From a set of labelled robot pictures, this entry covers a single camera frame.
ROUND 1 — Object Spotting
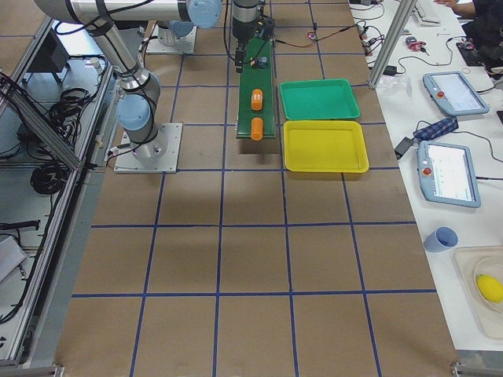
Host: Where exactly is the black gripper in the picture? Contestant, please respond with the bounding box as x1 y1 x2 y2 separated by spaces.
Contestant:
232 0 263 73

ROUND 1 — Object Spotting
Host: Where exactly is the orange cylinder marked 4680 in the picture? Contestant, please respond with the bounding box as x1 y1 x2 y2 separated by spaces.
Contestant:
251 88 263 112

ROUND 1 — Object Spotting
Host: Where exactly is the plain orange cylinder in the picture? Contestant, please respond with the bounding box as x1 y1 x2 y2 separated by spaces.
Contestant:
250 117 263 141

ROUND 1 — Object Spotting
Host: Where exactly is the yellow push button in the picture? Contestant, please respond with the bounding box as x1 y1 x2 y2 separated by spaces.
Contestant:
250 56 269 69

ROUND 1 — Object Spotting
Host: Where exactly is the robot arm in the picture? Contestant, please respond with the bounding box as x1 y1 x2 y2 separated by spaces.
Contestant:
154 1 276 74
36 1 222 174

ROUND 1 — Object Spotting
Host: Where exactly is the green conveyor belt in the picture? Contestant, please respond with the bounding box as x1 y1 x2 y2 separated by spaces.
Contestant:
237 38 276 139

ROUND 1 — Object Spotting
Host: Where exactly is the green plastic tray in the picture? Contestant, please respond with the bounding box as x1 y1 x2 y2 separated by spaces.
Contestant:
279 79 361 120

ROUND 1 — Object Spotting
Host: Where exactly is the yellow plastic tray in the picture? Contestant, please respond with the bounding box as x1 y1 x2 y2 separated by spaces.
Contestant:
283 120 369 174

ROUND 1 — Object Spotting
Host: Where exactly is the far teach pendant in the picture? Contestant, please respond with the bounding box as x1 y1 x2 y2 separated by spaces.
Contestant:
422 71 490 116

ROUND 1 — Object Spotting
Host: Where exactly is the teach pendant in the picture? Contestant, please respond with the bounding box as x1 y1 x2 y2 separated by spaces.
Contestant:
422 71 490 116
417 141 481 208

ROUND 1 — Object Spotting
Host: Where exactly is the blue plaid pouch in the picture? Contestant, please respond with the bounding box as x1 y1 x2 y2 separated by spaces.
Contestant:
413 117 459 141

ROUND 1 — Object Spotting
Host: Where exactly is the near teach pendant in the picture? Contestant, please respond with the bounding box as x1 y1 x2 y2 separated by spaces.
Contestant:
417 141 481 208

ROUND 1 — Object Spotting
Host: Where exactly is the blue plastic cup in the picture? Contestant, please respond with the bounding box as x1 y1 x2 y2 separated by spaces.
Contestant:
424 226 458 253

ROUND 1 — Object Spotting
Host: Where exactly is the clear plastic bin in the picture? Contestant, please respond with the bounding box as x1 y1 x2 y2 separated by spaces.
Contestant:
453 246 502 340

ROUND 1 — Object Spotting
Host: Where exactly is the yellow lemon toy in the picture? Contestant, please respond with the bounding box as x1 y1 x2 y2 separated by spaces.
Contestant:
476 275 502 303

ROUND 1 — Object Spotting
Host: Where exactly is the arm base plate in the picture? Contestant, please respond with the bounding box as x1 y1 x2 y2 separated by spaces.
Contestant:
113 123 183 174
146 26 197 55

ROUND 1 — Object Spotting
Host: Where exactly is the red black power cable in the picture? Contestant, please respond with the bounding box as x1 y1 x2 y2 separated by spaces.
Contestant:
274 21 366 49

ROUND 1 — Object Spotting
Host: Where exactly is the aluminium frame post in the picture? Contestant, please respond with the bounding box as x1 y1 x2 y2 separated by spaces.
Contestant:
369 0 416 89

